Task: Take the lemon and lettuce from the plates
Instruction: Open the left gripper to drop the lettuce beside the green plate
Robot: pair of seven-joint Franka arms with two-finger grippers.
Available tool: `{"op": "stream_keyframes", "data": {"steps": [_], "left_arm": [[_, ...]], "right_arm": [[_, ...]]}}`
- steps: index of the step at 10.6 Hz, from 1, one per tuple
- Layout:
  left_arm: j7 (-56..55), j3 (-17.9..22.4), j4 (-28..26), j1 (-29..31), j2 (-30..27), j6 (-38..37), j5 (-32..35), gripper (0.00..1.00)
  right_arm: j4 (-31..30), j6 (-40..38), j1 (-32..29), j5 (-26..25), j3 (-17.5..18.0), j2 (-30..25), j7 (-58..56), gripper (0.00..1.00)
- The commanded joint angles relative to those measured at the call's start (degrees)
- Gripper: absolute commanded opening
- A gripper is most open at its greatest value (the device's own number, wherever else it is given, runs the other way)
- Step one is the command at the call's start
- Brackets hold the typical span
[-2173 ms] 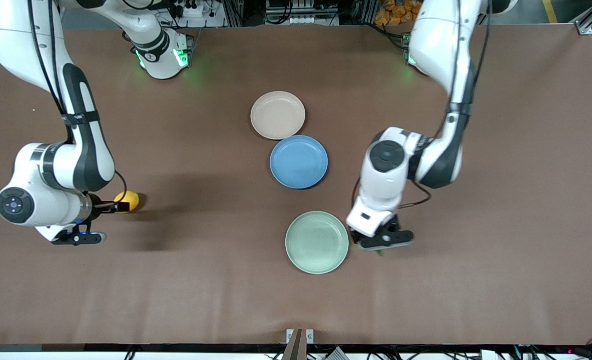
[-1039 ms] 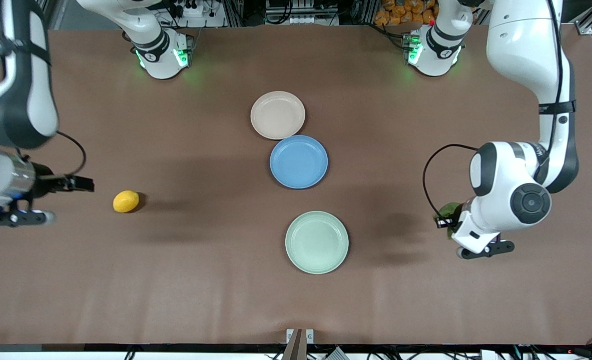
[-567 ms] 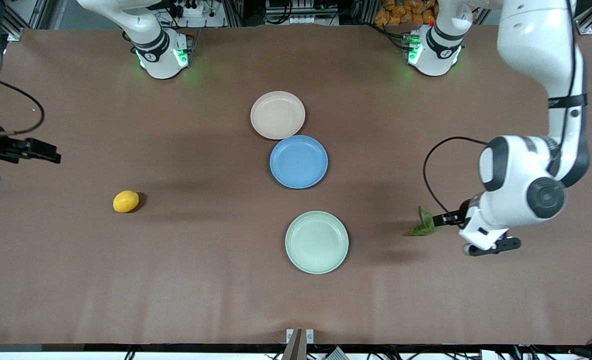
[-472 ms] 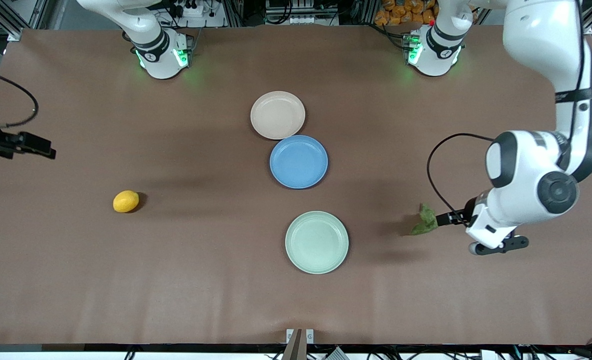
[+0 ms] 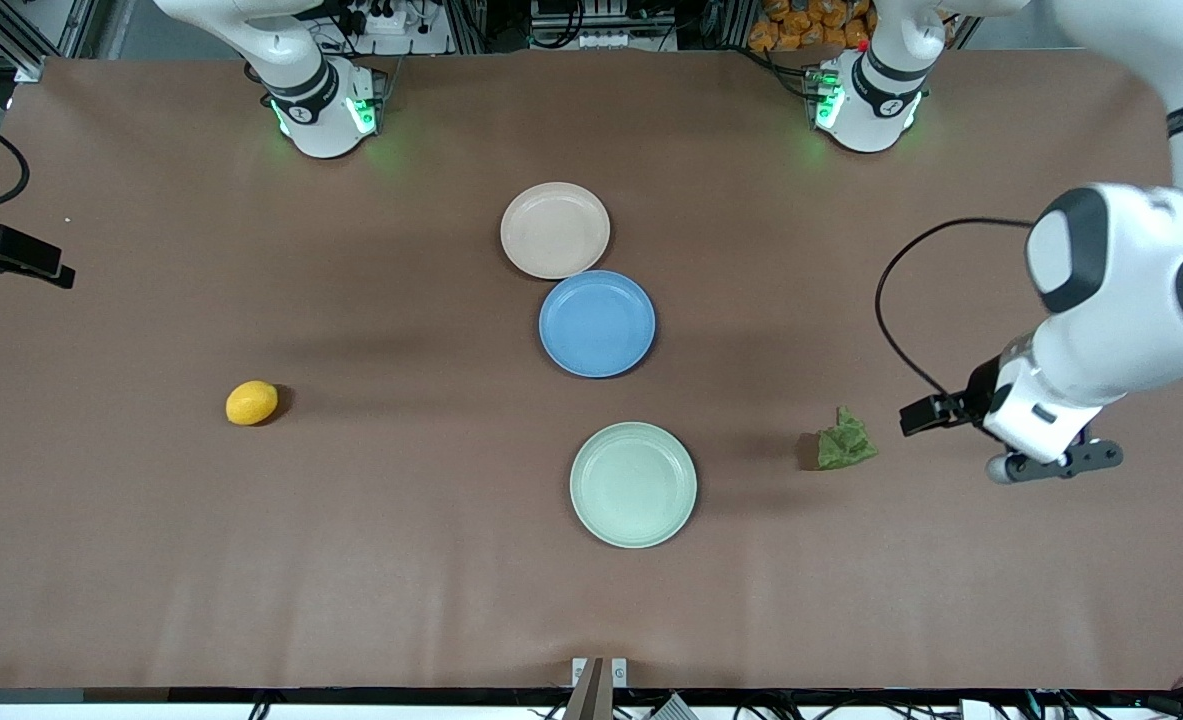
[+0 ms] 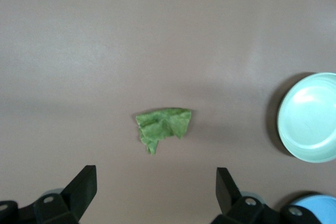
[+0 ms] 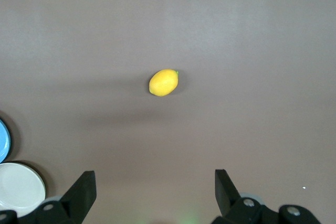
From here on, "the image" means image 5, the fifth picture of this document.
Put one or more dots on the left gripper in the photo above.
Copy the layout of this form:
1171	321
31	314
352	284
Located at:
977	389

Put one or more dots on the green lettuce leaf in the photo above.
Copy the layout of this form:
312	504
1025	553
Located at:
844	445

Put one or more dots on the yellow lemon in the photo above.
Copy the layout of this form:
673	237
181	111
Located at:
251	403

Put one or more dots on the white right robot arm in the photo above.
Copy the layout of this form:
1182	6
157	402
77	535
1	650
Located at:
301	90

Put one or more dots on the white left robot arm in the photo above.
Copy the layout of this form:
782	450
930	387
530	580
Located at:
1121	300

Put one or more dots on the pale green round plate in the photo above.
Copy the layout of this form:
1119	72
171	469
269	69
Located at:
633	485

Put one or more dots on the blue round plate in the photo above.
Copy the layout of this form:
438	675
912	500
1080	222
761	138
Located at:
597	324

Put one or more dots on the brown table cover sheet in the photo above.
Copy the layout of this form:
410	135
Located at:
251	550

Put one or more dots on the grey ribbed box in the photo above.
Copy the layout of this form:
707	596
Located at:
671	710

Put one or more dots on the bag of oranges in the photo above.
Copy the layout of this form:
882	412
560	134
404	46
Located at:
811	25

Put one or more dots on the beige round plate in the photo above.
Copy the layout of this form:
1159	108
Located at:
554	230

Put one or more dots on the white power strip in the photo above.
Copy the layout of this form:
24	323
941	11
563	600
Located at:
386	18

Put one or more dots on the aluminium frame profile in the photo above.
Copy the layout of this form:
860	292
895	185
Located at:
11	40

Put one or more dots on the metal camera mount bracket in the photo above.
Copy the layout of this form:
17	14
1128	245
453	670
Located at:
599	690

